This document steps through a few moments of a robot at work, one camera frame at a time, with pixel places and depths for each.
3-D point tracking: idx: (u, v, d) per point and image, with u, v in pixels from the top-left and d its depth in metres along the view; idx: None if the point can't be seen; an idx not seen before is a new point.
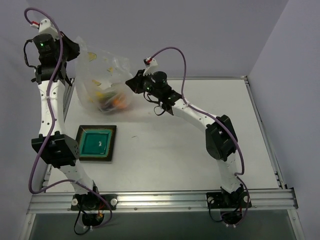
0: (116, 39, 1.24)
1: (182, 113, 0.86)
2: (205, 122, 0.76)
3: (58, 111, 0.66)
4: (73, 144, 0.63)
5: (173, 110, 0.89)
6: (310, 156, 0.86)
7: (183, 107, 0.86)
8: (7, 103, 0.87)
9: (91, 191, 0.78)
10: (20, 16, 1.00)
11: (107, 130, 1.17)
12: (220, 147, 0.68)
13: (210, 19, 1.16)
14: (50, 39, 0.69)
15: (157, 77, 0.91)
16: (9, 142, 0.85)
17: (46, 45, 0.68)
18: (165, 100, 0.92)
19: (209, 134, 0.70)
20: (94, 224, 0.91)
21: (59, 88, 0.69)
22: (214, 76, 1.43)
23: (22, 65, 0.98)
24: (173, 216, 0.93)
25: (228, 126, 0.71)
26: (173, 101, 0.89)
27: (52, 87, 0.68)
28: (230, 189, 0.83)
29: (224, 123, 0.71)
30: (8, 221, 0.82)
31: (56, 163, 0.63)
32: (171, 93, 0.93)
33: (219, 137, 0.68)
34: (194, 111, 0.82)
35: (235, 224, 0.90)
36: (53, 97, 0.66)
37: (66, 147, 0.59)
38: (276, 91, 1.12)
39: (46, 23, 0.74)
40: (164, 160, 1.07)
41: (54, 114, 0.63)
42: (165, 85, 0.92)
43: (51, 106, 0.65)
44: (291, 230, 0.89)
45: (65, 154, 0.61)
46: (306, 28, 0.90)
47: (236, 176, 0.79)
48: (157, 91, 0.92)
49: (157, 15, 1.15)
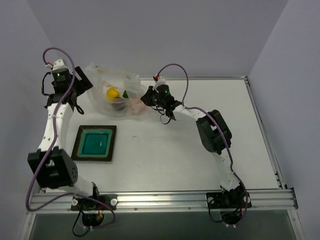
0: (116, 39, 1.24)
1: (181, 115, 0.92)
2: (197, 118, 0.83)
3: (62, 129, 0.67)
4: (71, 165, 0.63)
5: (174, 114, 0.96)
6: (311, 157, 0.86)
7: (181, 109, 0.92)
8: (7, 103, 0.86)
9: (89, 197, 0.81)
10: (20, 17, 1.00)
11: (107, 130, 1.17)
12: (213, 141, 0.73)
13: (210, 19, 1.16)
14: (66, 70, 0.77)
15: (160, 88, 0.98)
16: (8, 142, 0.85)
17: (62, 74, 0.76)
18: (168, 108, 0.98)
19: (200, 127, 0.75)
20: (94, 224, 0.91)
21: (67, 110, 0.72)
22: (214, 76, 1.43)
23: (23, 66, 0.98)
24: (173, 216, 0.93)
25: (219, 120, 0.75)
26: (174, 107, 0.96)
27: (60, 108, 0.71)
28: (228, 186, 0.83)
29: (214, 117, 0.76)
30: (8, 221, 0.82)
31: (51, 186, 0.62)
32: (173, 102, 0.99)
33: (211, 131, 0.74)
34: (189, 111, 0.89)
35: (235, 225, 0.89)
36: (59, 116, 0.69)
37: (62, 165, 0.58)
38: (276, 91, 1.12)
39: (59, 62, 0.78)
40: (164, 160, 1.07)
41: (58, 131, 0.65)
42: (168, 95, 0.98)
43: (56, 123, 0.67)
44: (291, 230, 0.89)
45: (60, 175, 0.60)
46: (306, 28, 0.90)
47: (233, 172, 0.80)
48: (162, 101, 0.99)
49: (157, 16, 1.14)
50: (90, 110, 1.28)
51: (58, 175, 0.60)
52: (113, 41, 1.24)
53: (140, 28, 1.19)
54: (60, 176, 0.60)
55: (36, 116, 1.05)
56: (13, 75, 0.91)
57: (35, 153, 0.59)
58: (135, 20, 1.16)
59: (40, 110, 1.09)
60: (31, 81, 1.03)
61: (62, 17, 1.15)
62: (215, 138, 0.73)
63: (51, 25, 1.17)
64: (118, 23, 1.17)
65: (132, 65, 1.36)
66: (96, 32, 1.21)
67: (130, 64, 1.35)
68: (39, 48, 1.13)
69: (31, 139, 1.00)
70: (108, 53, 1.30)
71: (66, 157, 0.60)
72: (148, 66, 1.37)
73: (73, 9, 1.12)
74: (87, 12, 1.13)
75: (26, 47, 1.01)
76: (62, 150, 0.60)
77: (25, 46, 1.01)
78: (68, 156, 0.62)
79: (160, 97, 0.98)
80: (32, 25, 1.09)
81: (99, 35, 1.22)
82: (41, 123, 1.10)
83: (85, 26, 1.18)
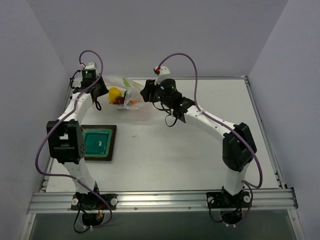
0: (116, 39, 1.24)
1: (196, 121, 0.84)
2: (221, 131, 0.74)
3: (80, 110, 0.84)
4: (81, 140, 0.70)
5: (186, 117, 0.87)
6: (311, 158, 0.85)
7: (196, 114, 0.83)
8: (8, 103, 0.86)
9: (92, 190, 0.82)
10: (20, 16, 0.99)
11: (107, 130, 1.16)
12: (238, 158, 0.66)
13: (210, 19, 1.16)
14: (94, 70, 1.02)
15: (166, 83, 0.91)
16: (9, 142, 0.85)
17: (89, 73, 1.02)
18: (176, 107, 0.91)
19: (226, 143, 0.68)
20: (94, 223, 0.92)
21: (87, 99, 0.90)
22: (214, 76, 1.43)
23: (23, 66, 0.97)
24: (173, 216, 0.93)
25: (246, 135, 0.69)
26: (185, 108, 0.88)
27: (82, 96, 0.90)
28: (233, 191, 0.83)
29: (242, 131, 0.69)
30: (8, 221, 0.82)
31: (61, 157, 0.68)
32: (181, 100, 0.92)
33: (238, 148, 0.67)
34: (208, 119, 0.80)
35: (235, 224, 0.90)
36: (81, 101, 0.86)
37: (75, 135, 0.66)
38: (277, 92, 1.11)
39: (91, 65, 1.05)
40: (165, 160, 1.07)
41: (76, 109, 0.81)
42: (174, 91, 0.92)
43: (77, 105, 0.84)
44: (291, 230, 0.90)
45: (71, 147, 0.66)
46: (307, 29, 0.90)
47: (244, 182, 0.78)
48: (168, 99, 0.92)
49: (158, 16, 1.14)
50: (89, 110, 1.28)
51: (69, 146, 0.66)
52: (113, 40, 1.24)
53: (140, 28, 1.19)
54: (71, 147, 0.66)
55: (36, 116, 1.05)
56: (14, 75, 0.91)
57: (53, 121, 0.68)
58: (135, 20, 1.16)
59: (40, 110, 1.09)
60: (32, 81, 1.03)
61: (62, 17, 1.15)
62: (239, 155, 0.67)
63: (51, 25, 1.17)
64: (118, 23, 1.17)
65: (132, 65, 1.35)
66: (96, 32, 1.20)
67: (130, 64, 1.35)
68: (40, 47, 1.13)
69: (31, 139, 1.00)
70: (108, 53, 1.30)
71: (79, 130, 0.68)
72: (148, 66, 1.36)
73: (73, 9, 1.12)
74: (87, 12, 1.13)
75: (26, 47, 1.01)
76: (77, 122, 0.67)
77: (25, 46, 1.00)
78: (80, 130, 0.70)
79: (166, 95, 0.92)
80: (32, 24, 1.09)
81: (99, 35, 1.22)
82: (42, 122, 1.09)
83: (85, 26, 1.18)
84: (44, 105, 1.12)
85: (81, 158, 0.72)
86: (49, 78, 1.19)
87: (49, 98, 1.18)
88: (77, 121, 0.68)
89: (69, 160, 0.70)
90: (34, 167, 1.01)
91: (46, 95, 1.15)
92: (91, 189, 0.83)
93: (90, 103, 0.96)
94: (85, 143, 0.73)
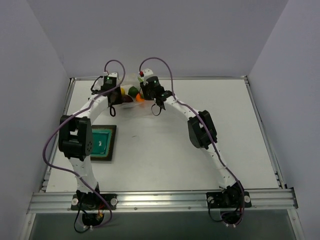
0: (116, 39, 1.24)
1: (172, 108, 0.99)
2: (188, 115, 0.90)
3: (94, 110, 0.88)
4: (90, 138, 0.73)
5: (165, 105, 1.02)
6: (310, 158, 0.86)
7: (172, 102, 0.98)
8: (8, 104, 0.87)
9: (94, 190, 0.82)
10: (20, 16, 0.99)
11: (107, 130, 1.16)
12: (199, 138, 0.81)
13: (210, 19, 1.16)
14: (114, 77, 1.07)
15: (150, 78, 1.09)
16: (8, 142, 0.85)
17: (110, 79, 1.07)
18: (159, 97, 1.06)
19: (190, 125, 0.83)
20: (94, 223, 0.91)
21: (103, 101, 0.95)
22: (214, 76, 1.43)
23: (23, 66, 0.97)
24: (173, 216, 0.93)
25: (207, 121, 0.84)
26: (165, 97, 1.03)
27: (100, 98, 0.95)
28: (224, 184, 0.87)
29: (204, 117, 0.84)
30: (8, 221, 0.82)
31: (67, 152, 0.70)
32: (163, 91, 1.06)
33: (199, 129, 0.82)
34: (180, 106, 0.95)
35: (235, 224, 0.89)
36: (97, 102, 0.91)
37: (84, 131, 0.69)
38: (276, 92, 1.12)
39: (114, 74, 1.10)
40: (165, 159, 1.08)
41: (90, 108, 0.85)
42: (157, 85, 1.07)
43: (93, 104, 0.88)
44: (291, 231, 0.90)
45: (79, 142, 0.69)
46: (306, 29, 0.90)
47: (224, 166, 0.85)
48: (152, 91, 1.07)
49: (158, 15, 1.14)
50: None
51: (76, 142, 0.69)
52: (113, 40, 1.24)
53: (140, 28, 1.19)
54: (79, 142, 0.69)
55: (36, 115, 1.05)
56: (13, 75, 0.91)
57: (67, 115, 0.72)
58: (135, 20, 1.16)
59: (40, 110, 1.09)
60: (31, 81, 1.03)
61: (62, 18, 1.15)
62: (201, 136, 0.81)
63: (51, 25, 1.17)
64: (117, 23, 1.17)
65: (131, 64, 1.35)
66: (96, 32, 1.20)
67: (130, 64, 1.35)
68: (40, 47, 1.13)
69: (31, 139, 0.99)
70: (108, 53, 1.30)
71: (89, 128, 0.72)
72: (148, 66, 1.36)
73: (73, 9, 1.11)
74: (87, 12, 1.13)
75: (26, 47, 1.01)
76: (88, 120, 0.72)
77: (25, 46, 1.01)
78: (90, 129, 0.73)
79: (150, 88, 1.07)
80: (32, 24, 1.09)
81: (99, 34, 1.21)
82: (41, 123, 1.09)
83: (85, 26, 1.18)
84: (43, 105, 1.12)
85: (86, 155, 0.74)
86: (48, 78, 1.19)
87: (48, 98, 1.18)
88: (89, 119, 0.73)
89: (75, 156, 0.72)
90: (34, 167, 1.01)
91: (46, 95, 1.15)
92: (94, 189, 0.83)
93: (105, 107, 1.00)
94: (92, 142, 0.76)
